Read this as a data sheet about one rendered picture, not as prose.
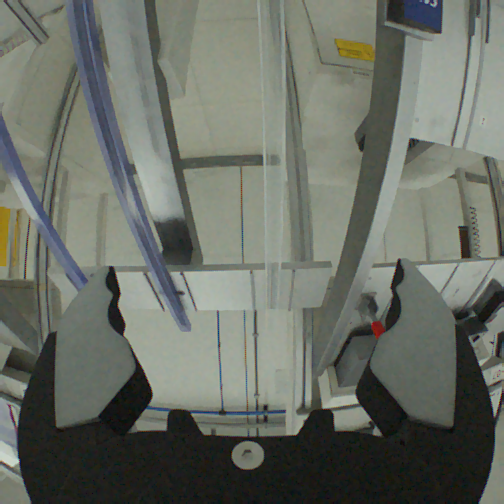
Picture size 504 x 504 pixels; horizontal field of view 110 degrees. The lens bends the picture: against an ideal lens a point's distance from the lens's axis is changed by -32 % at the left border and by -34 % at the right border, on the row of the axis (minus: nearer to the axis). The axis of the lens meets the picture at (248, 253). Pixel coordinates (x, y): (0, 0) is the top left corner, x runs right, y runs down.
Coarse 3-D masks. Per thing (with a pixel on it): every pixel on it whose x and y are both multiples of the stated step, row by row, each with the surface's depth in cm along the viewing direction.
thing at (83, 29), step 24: (72, 0) 7; (72, 24) 9; (96, 48) 10; (96, 72) 11; (96, 96) 12; (96, 120) 14; (120, 144) 15; (120, 168) 16; (120, 192) 18; (144, 216) 20; (144, 240) 21; (168, 288) 26
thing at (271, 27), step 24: (264, 0) 9; (264, 24) 10; (264, 48) 11; (264, 72) 12; (264, 96) 13; (264, 120) 14; (264, 144) 15; (264, 168) 16; (264, 192) 18; (264, 216) 20
